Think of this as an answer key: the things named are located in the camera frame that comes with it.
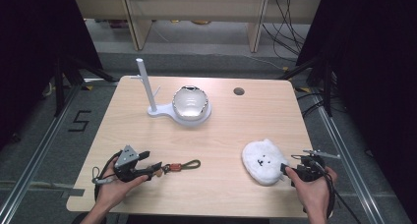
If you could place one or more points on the black tripod stand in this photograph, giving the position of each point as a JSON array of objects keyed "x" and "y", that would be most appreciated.
[
  {"x": 67, "y": 76},
  {"x": 323, "y": 83}
]

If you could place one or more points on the grey tape strip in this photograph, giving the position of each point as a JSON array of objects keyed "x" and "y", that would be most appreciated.
[{"x": 73, "y": 192}]

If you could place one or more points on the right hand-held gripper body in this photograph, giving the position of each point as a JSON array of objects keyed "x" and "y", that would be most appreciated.
[{"x": 308, "y": 170}]

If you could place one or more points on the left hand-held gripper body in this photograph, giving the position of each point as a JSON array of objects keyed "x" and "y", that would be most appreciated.
[{"x": 126, "y": 158}]

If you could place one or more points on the person's right hand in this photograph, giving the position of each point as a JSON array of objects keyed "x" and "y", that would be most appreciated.
[{"x": 316, "y": 194}]

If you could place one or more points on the beige wooden cabinet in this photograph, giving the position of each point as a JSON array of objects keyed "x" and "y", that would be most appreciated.
[{"x": 196, "y": 6}]

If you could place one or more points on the person's left hand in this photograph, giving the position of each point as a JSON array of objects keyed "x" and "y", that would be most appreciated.
[{"x": 111, "y": 193}]

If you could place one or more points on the black curtain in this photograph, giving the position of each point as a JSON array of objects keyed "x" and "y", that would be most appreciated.
[
  {"x": 373, "y": 86},
  {"x": 29, "y": 53}
]

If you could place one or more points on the aluminium floor rail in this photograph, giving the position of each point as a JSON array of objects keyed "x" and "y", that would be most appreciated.
[
  {"x": 347, "y": 165},
  {"x": 36, "y": 158}
]

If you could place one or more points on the white hook stand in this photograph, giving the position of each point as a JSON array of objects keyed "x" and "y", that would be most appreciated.
[{"x": 148, "y": 89}]

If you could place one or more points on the yellow round object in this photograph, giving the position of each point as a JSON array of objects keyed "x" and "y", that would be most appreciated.
[{"x": 200, "y": 22}]

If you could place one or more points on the white plush bear hat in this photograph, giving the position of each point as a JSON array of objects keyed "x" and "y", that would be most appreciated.
[{"x": 262, "y": 161}]

